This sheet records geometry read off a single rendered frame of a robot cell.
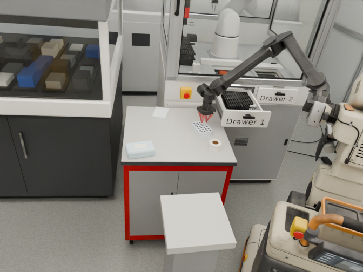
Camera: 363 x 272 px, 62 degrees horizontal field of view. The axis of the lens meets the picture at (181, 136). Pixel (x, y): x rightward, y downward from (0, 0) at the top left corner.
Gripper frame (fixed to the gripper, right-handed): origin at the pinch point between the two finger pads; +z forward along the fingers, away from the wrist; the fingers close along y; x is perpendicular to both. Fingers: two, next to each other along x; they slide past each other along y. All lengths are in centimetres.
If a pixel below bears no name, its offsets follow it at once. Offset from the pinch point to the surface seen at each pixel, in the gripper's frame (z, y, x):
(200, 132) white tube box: 1.6, 6.8, 8.1
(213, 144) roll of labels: 1.0, 5.6, 21.8
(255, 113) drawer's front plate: -11.0, -24.5, 15.1
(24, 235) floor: 83, 113, -19
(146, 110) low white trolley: 6.4, 26.0, -30.3
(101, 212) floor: 83, 61, -20
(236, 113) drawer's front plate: -10.4, -14.1, 11.3
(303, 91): -11, -80, -1
